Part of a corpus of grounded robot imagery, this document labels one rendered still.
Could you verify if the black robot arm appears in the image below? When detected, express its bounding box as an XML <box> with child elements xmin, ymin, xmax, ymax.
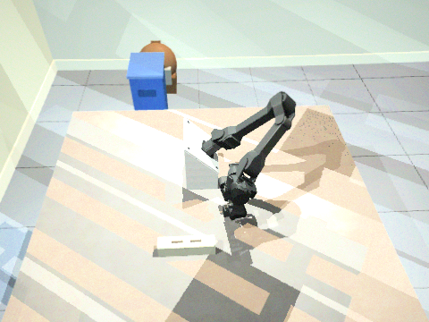
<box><xmin>201</xmin><ymin>91</ymin><xmax>296</xmax><ymax>206</ymax></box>

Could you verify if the black two-prong charger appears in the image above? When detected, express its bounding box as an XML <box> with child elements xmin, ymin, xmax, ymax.
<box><xmin>223</xmin><ymin>203</ymin><xmax>233</xmax><ymax>217</ymax></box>

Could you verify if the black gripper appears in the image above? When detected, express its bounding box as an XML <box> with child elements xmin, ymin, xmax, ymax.
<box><xmin>218</xmin><ymin>176</ymin><xmax>247</xmax><ymax>220</ymax></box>

